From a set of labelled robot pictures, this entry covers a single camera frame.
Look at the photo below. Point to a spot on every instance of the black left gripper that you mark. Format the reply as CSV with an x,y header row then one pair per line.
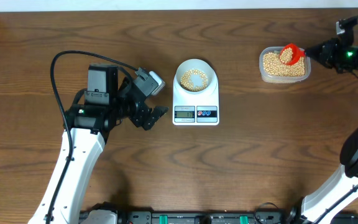
x,y
138,118

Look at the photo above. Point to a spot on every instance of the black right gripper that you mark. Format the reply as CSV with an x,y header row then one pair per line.
x,y
327,57

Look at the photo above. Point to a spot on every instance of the orange measuring scoop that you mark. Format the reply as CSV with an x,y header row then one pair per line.
x,y
291,54

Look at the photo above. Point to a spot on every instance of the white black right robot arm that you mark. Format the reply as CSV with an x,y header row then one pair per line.
x,y
341,188

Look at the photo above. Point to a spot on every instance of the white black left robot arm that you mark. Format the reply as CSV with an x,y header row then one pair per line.
x,y
95,111

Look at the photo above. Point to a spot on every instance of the soybeans in grey bowl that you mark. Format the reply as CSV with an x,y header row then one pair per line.
x,y
194,80

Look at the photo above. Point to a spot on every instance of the white digital kitchen scale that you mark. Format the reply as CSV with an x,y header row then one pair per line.
x,y
195,110

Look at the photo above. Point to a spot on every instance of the grey round bowl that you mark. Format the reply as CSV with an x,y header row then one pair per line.
x,y
200,65

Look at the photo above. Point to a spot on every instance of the clear plastic container of beans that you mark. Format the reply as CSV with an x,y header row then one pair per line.
x,y
273,70

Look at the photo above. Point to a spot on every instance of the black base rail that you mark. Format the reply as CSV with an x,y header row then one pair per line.
x,y
117,217

